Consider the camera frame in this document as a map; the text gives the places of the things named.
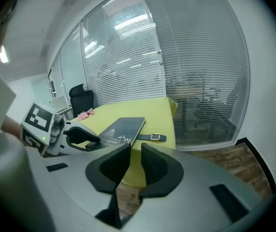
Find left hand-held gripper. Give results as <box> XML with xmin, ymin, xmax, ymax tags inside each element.
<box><xmin>20</xmin><ymin>102</ymin><xmax>102</xmax><ymax>158</ymax></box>

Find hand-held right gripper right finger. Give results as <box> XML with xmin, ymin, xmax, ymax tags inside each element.
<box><xmin>138</xmin><ymin>142</ymin><xmax>184</xmax><ymax>201</ymax></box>

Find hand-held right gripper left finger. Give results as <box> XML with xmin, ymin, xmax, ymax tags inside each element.
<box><xmin>85</xmin><ymin>143</ymin><xmax>132</xmax><ymax>228</ymax></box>

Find dark grey notebook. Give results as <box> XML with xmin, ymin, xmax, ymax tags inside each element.
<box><xmin>89</xmin><ymin>116</ymin><xmax>167</xmax><ymax>152</ymax></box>

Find person's left forearm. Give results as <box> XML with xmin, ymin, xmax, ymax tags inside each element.
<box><xmin>1</xmin><ymin>118</ymin><xmax>23</xmax><ymax>143</ymax></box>

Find pink cloth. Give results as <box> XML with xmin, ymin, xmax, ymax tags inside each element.
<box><xmin>77</xmin><ymin>107</ymin><xmax>96</xmax><ymax>122</ymax></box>

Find white desk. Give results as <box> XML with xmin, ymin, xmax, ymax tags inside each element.
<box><xmin>55</xmin><ymin>106</ymin><xmax>74</xmax><ymax>121</ymax></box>

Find black office chair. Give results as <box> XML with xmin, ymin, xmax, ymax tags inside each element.
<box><xmin>69</xmin><ymin>83</ymin><xmax>95</xmax><ymax>119</ymax></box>

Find white microwave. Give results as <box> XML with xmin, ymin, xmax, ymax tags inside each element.
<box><xmin>51</xmin><ymin>95</ymin><xmax>67</xmax><ymax>111</ymax></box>

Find yellow-green tablecloth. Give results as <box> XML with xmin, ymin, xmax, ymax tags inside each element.
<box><xmin>70</xmin><ymin>96</ymin><xmax>179</xmax><ymax>188</ymax></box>

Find white venetian blinds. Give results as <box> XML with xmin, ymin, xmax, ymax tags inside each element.
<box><xmin>80</xmin><ymin>0</ymin><xmax>165</xmax><ymax>106</ymax></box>
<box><xmin>137</xmin><ymin>0</ymin><xmax>251</xmax><ymax>150</ymax></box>

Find long ceiling light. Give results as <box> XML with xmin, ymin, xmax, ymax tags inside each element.
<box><xmin>0</xmin><ymin>45</ymin><xmax>10</xmax><ymax>63</ymax></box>

